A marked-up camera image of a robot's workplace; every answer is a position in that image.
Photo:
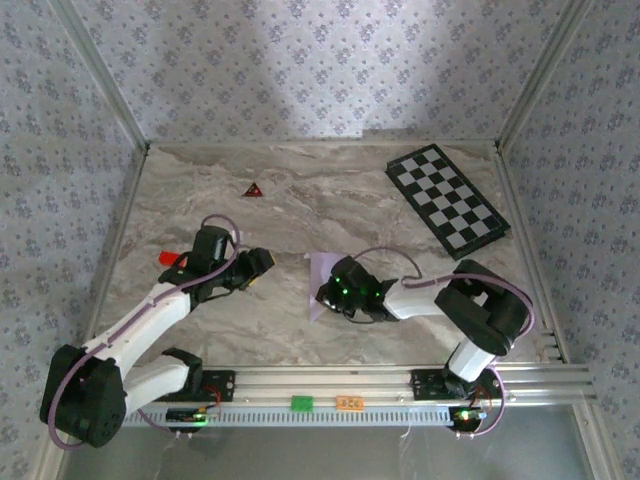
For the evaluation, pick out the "purple paper sheet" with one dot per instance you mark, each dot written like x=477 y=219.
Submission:
x=319 y=270

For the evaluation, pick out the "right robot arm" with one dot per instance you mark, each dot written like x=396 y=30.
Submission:
x=480 y=310

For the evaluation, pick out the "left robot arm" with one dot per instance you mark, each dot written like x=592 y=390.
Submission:
x=140 y=320

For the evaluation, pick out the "red block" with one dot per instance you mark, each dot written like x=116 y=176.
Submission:
x=169 y=258

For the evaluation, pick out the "red triangle piece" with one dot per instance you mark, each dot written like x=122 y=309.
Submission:
x=254 y=191

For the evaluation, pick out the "orange tag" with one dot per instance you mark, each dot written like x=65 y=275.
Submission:
x=349 y=403

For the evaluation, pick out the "green tag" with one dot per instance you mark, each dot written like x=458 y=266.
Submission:
x=302 y=403

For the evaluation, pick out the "black white chessboard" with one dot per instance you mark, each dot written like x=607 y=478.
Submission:
x=440 y=185

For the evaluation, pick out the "aluminium mounting rail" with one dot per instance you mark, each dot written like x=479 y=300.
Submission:
x=325 y=382

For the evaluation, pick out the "aluminium table edge rail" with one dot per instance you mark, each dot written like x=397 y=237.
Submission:
x=515 y=200
x=122 y=225
x=300 y=143

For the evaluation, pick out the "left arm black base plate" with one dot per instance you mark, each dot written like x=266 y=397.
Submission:
x=222 y=385

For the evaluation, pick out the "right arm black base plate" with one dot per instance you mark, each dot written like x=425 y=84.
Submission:
x=425 y=385

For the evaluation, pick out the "aluminium frame post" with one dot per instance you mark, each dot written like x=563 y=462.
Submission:
x=545 y=75
x=102 y=75

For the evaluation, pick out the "aluminium frame leg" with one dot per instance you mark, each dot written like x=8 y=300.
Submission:
x=592 y=445
x=50 y=465

